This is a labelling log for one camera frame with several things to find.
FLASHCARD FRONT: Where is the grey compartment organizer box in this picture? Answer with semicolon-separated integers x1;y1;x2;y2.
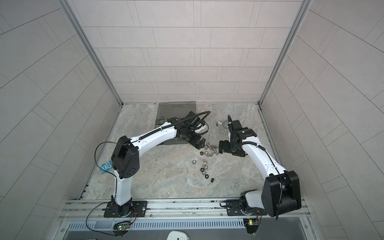
155;101;196;128

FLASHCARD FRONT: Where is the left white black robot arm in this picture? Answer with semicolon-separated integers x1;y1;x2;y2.
104;111;211;217

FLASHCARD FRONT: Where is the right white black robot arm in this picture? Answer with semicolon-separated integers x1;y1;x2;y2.
219;117;302;218

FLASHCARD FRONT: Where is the ribbed grey ceramic cup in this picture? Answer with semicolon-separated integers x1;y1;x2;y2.
216;120;230;136

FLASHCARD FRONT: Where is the blue sticker scrap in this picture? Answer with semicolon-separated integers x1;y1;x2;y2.
100;161;113;174

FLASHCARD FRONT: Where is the right circuit board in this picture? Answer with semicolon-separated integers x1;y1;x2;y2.
243;219;260;234

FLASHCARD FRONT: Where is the white round object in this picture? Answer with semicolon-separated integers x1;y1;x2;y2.
167;231;190;240

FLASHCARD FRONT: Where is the left green circuit board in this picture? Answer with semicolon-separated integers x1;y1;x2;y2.
112;221;132;237

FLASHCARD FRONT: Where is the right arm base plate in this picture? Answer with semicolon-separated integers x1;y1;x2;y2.
220;199;267;217

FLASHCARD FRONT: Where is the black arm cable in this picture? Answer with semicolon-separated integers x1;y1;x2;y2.
94;141;121;187

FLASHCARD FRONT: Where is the aluminium mounting rail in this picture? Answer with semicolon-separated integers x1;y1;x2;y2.
55;198;314;235

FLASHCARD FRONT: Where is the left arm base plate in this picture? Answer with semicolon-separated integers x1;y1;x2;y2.
103;201;148;218

